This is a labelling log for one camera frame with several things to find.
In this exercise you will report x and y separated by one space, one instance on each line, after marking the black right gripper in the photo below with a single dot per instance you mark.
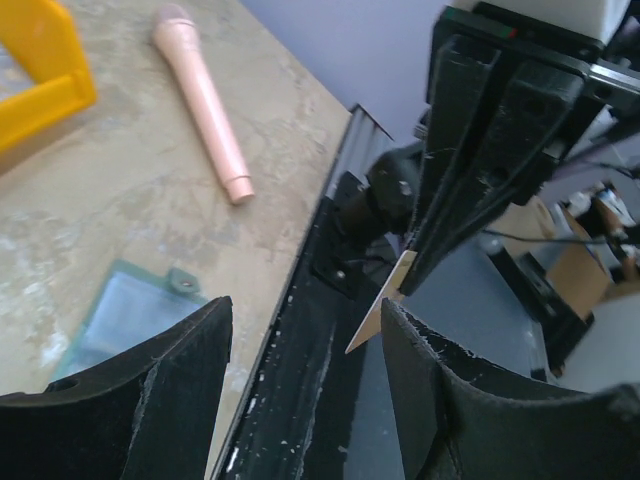
494 134

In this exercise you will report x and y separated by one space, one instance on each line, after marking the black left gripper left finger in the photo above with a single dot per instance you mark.
147 413

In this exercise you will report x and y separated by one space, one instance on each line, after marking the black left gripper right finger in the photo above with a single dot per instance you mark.
460 416

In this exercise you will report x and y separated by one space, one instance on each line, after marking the teal leather card holder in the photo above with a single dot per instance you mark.
132 306

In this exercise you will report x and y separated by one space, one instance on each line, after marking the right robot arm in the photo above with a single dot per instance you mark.
388 202

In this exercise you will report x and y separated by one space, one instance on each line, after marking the pink microphone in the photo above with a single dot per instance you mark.
176 37

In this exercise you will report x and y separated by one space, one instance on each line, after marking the yellow plastic bin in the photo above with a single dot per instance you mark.
42 37

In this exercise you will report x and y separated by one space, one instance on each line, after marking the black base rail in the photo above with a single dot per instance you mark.
311 409

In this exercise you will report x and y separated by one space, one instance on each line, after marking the aluminium frame rail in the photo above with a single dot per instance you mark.
362 143

